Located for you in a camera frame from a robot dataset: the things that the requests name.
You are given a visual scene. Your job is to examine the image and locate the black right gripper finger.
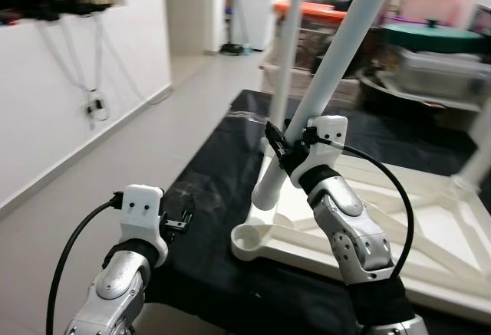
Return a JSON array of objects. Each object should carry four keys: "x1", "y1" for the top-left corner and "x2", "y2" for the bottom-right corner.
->
[{"x1": 265, "y1": 123, "x2": 291, "y2": 159}]

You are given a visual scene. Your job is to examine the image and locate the white plastic table top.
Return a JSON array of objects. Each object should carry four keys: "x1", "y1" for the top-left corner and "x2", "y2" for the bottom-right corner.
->
[{"x1": 230, "y1": 151, "x2": 491, "y2": 324}]

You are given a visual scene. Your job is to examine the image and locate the crumpled clear tape patch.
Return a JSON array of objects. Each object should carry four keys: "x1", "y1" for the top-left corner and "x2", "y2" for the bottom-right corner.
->
[{"x1": 165, "y1": 182, "x2": 202, "y2": 207}]

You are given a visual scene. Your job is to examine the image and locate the long clear tape strip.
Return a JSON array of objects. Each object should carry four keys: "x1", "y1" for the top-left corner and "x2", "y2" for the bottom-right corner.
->
[{"x1": 230, "y1": 107, "x2": 271, "y2": 121}]

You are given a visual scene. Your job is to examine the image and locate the patterned bench cloth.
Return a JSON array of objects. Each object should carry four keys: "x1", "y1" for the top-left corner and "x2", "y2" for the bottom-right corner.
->
[{"x1": 261, "y1": 67, "x2": 361, "y2": 107}]

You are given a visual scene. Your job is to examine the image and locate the black tablecloth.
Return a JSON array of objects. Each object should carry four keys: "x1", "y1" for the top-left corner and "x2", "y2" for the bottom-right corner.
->
[{"x1": 142, "y1": 88, "x2": 491, "y2": 335}]

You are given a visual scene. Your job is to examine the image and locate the floor mop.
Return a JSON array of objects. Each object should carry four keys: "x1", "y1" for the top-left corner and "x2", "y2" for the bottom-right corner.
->
[{"x1": 219, "y1": 0, "x2": 246, "y2": 54}]

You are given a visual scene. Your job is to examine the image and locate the black round basin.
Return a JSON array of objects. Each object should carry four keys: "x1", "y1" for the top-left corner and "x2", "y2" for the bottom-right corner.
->
[{"x1": 361, "y1": 71, "x2": 491, "y2": 117}]

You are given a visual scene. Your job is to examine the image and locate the white appliance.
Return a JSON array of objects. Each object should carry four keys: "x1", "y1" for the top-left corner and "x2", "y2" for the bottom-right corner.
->
[{"x1": 234, "y1": 0, "x2": 277, "y2": 48}]

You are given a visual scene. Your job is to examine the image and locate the orange lid storage box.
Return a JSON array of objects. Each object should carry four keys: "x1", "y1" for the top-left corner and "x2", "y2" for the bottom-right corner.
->
[{"x1": 261, "y1": 0, "x2": 354, "y2": 83}]

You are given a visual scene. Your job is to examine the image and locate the clear plastic container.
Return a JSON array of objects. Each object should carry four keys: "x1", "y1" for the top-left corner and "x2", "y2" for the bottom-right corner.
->
[{"x1": 395, "y1": 48, "x2": 491, "y2": 102}]

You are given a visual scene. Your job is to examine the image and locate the green round lid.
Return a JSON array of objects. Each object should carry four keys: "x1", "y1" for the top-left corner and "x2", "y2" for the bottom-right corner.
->
[{"x1": 381, "y1": 19, "x2": 491, "y2": 54}]

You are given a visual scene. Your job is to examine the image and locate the pink cardboard box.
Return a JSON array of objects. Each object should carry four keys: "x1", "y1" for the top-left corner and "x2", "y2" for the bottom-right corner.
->
[{"x1": 401, "y1": 0, "x2": 463, "y2": 25}]

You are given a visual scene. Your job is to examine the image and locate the printed cardboard box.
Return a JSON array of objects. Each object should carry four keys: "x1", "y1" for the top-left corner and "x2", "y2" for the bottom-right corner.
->
[{"x1": 472, "y1": 5, "x2": 491, "y2": 34}]

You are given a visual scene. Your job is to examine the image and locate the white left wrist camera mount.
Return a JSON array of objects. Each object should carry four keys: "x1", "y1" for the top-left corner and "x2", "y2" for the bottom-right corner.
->
[{"x1": 119, "y1": 184, "x2": 168, "y2": 263}]

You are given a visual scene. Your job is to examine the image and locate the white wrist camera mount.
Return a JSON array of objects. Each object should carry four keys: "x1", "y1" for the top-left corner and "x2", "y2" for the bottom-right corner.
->
[
  {"x1": 290, "y1": 115, "x2": 350, "y2": 190},
  {"x1": 119, "y1": 184, "x2": 168, "y2": 263}
]

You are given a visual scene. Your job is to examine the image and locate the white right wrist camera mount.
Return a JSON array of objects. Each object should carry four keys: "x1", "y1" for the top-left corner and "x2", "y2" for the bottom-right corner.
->
[{"x1": 290, "y1": 115, "x2": 350, "y2": 190}]

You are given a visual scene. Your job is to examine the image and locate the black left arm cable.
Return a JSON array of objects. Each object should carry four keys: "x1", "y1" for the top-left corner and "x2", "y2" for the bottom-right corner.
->
[{"x1": 46, "y1": 197, "x2": 124, "y2": 335}]

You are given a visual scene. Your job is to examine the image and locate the black wall cable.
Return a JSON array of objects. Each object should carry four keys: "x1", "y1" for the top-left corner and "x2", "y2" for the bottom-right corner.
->
[{"x1": 42, "y1": 13, "x2": 112, "y2": 121}]

